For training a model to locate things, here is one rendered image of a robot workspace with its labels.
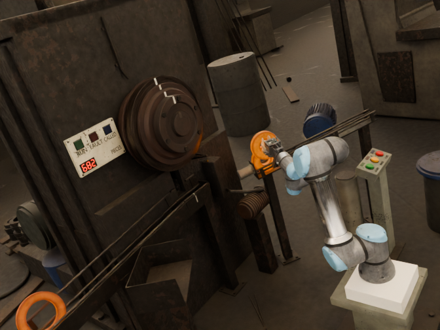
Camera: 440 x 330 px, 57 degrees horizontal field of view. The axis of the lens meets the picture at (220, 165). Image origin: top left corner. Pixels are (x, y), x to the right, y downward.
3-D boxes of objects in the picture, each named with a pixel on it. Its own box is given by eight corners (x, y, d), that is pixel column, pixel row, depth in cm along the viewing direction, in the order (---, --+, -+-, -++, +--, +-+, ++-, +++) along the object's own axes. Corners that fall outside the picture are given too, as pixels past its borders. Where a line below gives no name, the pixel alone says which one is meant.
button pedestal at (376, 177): (366, 259, 237) (351, 167, 214) (380, 236, 253) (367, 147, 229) (394, 265, 227) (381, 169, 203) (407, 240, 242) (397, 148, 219)
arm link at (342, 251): (372, 264, 163) (330, 137, 157) (339, 279, 161) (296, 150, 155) (357, 256, 175) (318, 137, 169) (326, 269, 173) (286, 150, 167)
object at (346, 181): (344, 253, 248) (330, 179, 228) (352, 241, 256) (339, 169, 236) (364, 256, 240) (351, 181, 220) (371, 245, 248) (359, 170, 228)
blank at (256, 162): (264, 175, 238) (266, 177, 235) (245, 162, 231) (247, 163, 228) (279, 154, 237) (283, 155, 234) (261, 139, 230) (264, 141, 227)
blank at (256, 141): (246, 137, 217) (248, 139, 214) (271, 126, 219) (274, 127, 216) (255, 162, 222) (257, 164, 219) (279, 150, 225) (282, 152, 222)
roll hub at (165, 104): (164, 162, 193) (145, 107, 182) (201, 137, 211) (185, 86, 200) (172, 163, 189) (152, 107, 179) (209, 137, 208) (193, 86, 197)
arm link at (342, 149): (351, 124, 161) (319, 162, 208) (326, 133, 160) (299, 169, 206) (365, 150, 158) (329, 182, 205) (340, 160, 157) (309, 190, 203)
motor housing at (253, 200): (254, 273, 254) (232, 201, 233) (272, 252, 268) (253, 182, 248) (271, 278, 245) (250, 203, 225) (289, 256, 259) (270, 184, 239)
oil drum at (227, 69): (216, 137, 509) (196, 68, 475) (243, 118, 548) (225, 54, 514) (254, 137, 470) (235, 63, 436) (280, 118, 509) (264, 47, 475)
